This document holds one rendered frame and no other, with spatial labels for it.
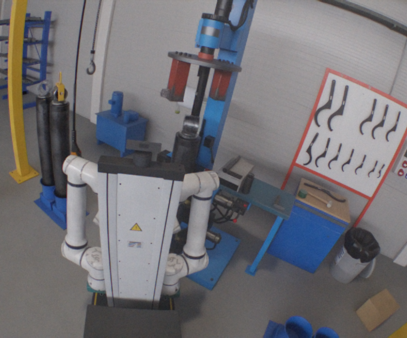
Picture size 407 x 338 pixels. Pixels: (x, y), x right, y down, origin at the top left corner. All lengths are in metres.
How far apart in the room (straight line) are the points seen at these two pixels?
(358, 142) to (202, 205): 2.88
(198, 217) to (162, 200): 0.48
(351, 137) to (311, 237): 1.58
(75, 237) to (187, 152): 1.11
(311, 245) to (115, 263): 2.44
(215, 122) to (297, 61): 1.83
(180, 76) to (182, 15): 2.73
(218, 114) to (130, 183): 1.53
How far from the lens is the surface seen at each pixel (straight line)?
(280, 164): 4.04
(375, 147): 3.92
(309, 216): 2.98
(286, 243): 3.25
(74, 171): 1.37
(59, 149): 2.77
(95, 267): 1.60
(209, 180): 1.37
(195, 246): 1.60
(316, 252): 3.29
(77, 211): 1.49
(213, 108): 2.38
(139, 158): 0.92
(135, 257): 1.31
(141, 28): 4.98
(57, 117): 2.63
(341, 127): 3.78
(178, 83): 1.85
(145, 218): 1.10
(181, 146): 2.05
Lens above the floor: 2.27
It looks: 29 degrees down
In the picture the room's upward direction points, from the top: 14 degrees clockwise
